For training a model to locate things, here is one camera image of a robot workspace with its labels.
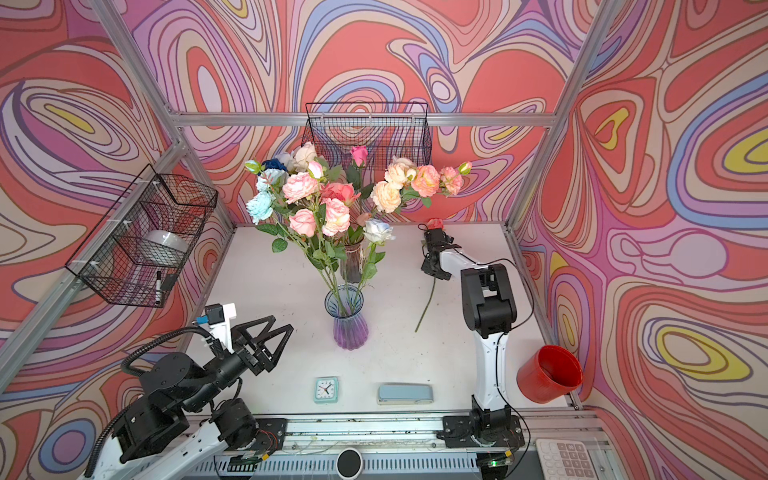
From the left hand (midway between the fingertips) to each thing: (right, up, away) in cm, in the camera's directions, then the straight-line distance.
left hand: (286, 325), depth 60 cm
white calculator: (+62, -34, +9) cm, 71 cm away
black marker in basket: (-34, +4, +10) cm, 36 cm away
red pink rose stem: (+38, +26, +55) cm, 72 cm away
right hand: (+39, +7, +46) cm, 61 cm away
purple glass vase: (+9, +1, +19) cm, 21 cm away
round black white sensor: (+12, -32, +6) cm, 35 cm away
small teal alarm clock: (+4, -22, +19) cm, 29 cm away
